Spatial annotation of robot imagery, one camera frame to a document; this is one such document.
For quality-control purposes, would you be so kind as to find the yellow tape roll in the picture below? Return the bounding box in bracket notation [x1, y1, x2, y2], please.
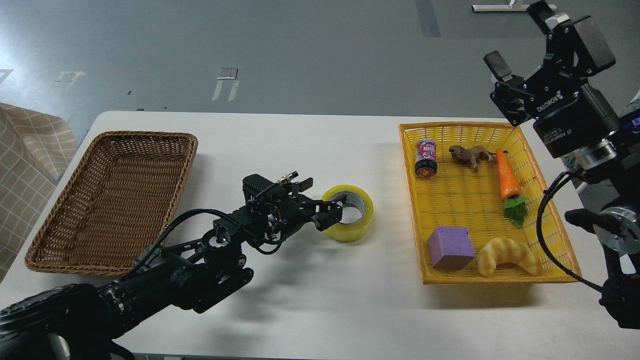
[322, 184, 374, 243]

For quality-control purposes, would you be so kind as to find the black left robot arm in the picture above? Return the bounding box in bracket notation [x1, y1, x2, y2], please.
[1, 172, 348, 360]

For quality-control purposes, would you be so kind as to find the orange toy carrot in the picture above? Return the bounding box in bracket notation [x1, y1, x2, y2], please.
[494, 148, 528, 229]

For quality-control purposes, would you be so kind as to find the brown toy animal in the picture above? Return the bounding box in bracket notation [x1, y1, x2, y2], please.
[448, 145, 498, 173]

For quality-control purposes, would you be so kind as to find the beige checkered cloth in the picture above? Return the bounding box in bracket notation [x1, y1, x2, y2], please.
[0, 104, 78, 278]

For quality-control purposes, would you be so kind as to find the brown wicker basket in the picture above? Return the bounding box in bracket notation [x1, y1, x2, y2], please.
[24, 130, 199, 278]

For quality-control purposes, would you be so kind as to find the yellow plastic basket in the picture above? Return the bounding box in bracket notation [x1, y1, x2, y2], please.
[398, 121, 574, 285]

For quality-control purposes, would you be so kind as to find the white bar on floor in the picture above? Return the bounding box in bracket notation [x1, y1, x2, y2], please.
[470, 0, 538, 13]

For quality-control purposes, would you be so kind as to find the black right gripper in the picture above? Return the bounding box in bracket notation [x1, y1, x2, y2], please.
[483, 0, 621, 158]

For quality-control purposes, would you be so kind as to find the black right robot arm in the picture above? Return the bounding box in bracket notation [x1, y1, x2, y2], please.
[483, 0, 640, 330]

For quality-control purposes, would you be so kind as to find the toy croissant bread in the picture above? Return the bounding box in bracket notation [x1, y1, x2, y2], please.
[477, 237, 543, 277]

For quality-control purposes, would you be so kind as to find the small soda can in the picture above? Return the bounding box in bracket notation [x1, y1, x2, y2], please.
[414, 138, 438, 179]

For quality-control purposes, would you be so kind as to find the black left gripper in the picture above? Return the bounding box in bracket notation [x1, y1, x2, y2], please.
[272, 194, 348, 243]

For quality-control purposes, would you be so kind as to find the purple cube block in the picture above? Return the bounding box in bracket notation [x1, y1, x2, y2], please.
[427, 225, 476, 271]

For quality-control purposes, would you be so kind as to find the person grey sleeve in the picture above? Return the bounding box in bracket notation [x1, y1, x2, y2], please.
[617, 90, 640, 118]

